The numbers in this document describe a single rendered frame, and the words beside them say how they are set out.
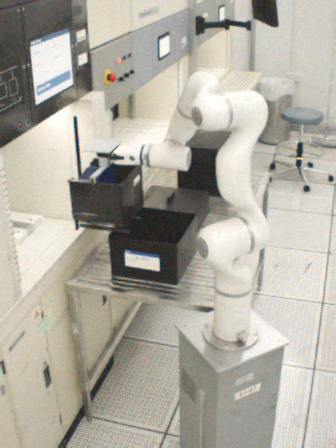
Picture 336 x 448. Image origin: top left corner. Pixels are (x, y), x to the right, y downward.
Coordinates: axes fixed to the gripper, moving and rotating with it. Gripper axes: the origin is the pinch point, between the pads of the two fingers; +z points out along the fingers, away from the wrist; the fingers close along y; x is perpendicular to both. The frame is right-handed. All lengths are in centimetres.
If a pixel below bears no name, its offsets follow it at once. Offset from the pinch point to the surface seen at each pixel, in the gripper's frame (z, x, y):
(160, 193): -3, -39, 51
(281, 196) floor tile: -38, -124, 253
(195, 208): -23, -39, 41
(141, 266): -14.5, -42.8, -5.4
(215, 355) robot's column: -52, -49, -40
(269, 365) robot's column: -69, -57, -32
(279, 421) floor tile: -72, -125, 9
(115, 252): -4.1, -38.5, -5.2
